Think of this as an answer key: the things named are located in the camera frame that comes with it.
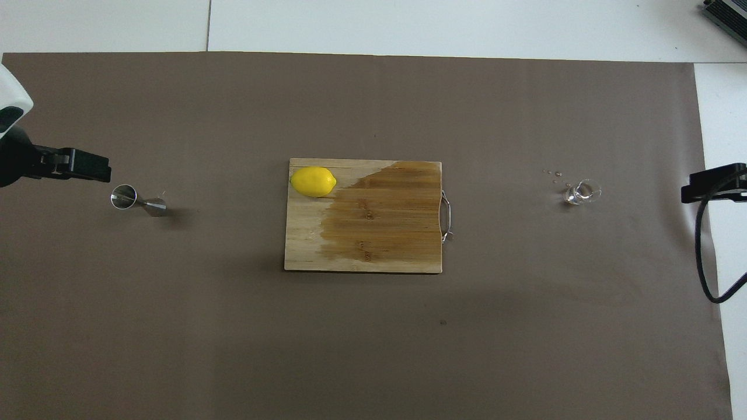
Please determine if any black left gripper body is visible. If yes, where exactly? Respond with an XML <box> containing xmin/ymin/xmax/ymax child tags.
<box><xmin>0</xmin><ymin>125</ymin><xmax>44</xmax><ymax>188</ymax></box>

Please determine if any steel double jigger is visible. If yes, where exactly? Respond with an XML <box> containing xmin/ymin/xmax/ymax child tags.
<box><xmin>110</xmin><ymin>184</ymin><xmax>168</xmax><ymax>218</ymax></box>

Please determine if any small clear glass cup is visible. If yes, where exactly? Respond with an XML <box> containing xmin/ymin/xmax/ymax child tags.
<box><xmin>563</xmin><ymin>178</ymin><xmax>602</xmax><ymax>206</ymax></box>

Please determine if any dark device top corner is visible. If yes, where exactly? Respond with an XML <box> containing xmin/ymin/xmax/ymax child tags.
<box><xmin>702</xmin><ymin>0</ymin><xmax>747</xmax><ymax>33</ymax></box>

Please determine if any yellow lemon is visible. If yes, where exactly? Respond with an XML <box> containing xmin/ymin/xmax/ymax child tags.
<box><xmin>290</xmin><ymin>166</ymin><xmax>338</xmax><ymax>198</ymax></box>

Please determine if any wooden cutting board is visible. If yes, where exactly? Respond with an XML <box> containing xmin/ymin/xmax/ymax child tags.
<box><xmin>284</xmin><ymin>158</ymin><xmax>453</xmax><ymax>275</ymax></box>

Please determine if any brown table mat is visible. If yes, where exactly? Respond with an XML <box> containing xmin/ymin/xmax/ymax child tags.
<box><xmin>0</xmin><ymin>51</ymin><xmax>734</xmax><ymax>420</ymax></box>

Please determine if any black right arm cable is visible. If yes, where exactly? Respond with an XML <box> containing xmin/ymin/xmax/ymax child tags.
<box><xmin>694</xmin><ymin>174</ymin><xmax>747</xmax><ymax>305</ymax></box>

